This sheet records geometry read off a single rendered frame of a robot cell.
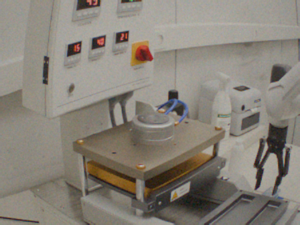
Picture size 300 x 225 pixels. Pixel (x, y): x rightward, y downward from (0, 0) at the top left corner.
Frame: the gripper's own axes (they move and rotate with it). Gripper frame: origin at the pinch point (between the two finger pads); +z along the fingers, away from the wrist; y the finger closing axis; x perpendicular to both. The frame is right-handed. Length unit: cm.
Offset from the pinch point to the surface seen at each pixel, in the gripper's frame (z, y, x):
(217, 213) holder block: -15.1, 9.9, -44.7
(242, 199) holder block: -13.6, 9.5, -34.1
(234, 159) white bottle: 1.5, -23.9, 11.5
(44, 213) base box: -3, -29, -63
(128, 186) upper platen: -20, -6, -54
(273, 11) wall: -45, -71, 137
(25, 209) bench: 9, -51, -58
